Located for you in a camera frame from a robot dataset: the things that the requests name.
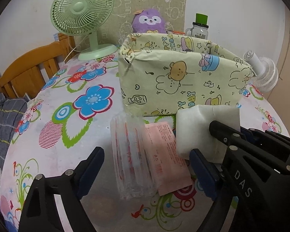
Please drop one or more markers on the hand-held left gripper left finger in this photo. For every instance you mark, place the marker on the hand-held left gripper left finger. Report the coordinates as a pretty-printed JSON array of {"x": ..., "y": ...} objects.
[{"x": 91, "y": 171}]

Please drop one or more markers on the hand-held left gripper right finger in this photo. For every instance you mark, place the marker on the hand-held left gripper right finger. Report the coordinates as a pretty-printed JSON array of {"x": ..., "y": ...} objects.
[{"x": 205, "y": 174}]

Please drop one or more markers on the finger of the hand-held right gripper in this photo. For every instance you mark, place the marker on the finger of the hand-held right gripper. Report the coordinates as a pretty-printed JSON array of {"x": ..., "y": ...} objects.
[
  {"x": 275, "y": 142},
  {"x": 226, "y": 135}
]

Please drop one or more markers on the white cloth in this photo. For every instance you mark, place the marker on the white cloth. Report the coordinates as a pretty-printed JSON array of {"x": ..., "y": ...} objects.
[{"x": 195, "y": 130}]

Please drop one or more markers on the pink packet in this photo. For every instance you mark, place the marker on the pink packet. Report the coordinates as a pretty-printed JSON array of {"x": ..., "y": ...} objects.
[{"x": 166, "y": 159}]

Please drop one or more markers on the yellow cartoon-print storage box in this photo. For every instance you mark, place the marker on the yellow cartoon-print storage box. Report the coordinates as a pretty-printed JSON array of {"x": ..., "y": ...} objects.
[{"x": 171, "y": 84}]

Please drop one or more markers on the floral tablecloth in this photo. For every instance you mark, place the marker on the floral tablecloth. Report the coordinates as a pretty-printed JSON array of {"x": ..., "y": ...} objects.
[{"x": 62, "y": 149}]

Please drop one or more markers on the white standing fan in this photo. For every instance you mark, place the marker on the white standing fan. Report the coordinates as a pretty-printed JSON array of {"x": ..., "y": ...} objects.
[{"x": 265, "y": 75}]

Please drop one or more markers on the grey plaid blanket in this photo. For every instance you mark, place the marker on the grey plaid blanket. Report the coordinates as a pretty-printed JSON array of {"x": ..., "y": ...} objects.
[{"x": 4, "y": 118}]

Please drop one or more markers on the glass jar with green lid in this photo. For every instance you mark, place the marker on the glass jar with green lid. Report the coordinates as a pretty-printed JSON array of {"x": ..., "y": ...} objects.
[{"x": 200, "y": 30}]

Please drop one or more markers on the purple plush toy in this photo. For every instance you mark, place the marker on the purple plush toy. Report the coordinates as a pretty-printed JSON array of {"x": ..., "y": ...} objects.
[{"x": 149, "y": 19}]

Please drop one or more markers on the green patterned board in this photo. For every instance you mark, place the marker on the green patterned board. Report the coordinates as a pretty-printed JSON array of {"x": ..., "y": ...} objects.
[{"x": 125, "y": 7}]

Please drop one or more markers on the green desk fan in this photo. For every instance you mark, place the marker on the green desk fan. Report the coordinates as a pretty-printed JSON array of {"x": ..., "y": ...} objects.
[{"x": 82, "y": 7}]

